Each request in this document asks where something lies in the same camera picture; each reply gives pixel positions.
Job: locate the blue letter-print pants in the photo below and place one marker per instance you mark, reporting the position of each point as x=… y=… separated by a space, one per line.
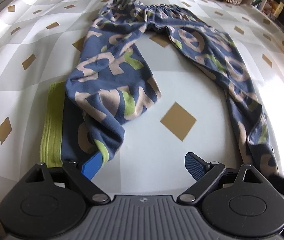
x=112 y=80

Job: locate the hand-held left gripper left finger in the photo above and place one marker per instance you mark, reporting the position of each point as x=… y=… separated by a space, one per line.
x=92 y=166

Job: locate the grey white checkered mat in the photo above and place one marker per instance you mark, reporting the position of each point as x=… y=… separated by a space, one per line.
x=169 y=85

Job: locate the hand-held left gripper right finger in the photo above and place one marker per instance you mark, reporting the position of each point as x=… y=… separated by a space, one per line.
x=194 y=166

